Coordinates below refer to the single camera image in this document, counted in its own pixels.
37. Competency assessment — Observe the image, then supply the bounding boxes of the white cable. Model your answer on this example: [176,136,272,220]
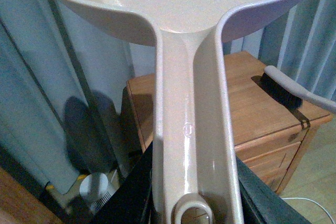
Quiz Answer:
[282,196,336,224]

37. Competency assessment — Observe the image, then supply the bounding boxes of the beige hand brush black bristles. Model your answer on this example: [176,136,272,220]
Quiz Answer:
[260,66,335,114]

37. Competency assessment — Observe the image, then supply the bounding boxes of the beige plastic dustpan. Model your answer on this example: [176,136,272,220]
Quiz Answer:
[23,0,336,224]

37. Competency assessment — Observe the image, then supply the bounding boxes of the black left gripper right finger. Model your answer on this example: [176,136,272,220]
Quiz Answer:
[236,158,310,223]

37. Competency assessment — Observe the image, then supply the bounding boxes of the wooden nightstand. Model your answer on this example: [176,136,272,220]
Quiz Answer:
[120,50,333,196]

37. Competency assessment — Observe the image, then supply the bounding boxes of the white round container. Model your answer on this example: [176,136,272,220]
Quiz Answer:
[79,173,116,212]

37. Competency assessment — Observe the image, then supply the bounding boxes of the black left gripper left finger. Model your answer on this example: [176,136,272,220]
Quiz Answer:
[98,144,153,223]

